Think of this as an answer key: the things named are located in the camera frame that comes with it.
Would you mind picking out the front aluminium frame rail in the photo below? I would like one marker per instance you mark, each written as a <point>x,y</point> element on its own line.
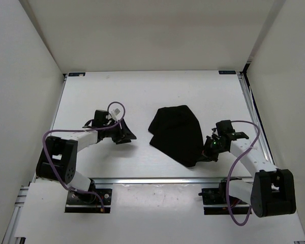
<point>157,181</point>

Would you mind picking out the right aluminium frame rail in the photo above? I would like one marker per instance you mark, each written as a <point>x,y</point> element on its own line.
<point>252,108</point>

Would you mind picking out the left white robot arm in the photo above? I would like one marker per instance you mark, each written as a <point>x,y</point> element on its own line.
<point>58,159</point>

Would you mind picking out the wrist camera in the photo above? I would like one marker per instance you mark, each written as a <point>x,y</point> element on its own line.
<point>224,127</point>
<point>104,118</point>

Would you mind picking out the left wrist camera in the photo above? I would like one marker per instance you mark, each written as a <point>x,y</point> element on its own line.
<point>104,118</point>

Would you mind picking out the left blue corner label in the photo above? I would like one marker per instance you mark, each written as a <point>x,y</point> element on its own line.
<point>76,74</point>

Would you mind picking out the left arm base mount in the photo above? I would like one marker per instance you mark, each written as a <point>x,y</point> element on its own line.
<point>89,203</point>

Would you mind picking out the aluminium frame rail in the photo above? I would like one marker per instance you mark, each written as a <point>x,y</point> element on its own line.
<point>157,181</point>
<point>252,108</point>

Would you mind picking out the right blue corner label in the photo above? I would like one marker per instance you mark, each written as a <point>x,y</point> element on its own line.
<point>227,72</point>

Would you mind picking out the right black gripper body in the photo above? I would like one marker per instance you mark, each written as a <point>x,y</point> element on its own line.
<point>216,147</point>

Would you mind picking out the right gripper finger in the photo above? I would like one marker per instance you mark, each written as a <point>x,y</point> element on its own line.
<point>212,158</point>
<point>207,148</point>

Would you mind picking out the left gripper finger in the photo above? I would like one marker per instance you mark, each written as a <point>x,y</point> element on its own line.
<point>122,140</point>
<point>127,132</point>

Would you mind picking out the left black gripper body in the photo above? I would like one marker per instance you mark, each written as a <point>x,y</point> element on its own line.
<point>115,132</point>

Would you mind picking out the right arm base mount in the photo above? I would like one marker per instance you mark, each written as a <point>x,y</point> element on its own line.
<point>214,201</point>

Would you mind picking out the black skirt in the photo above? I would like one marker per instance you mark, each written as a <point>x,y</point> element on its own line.
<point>176,132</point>

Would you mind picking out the blue corner label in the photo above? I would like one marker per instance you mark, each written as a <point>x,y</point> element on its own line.
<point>227,72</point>
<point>76,74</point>

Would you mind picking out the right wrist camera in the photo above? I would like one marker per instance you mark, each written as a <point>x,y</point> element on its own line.
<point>224,127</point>

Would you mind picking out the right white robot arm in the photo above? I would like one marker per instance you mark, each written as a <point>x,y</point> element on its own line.
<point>271,192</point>

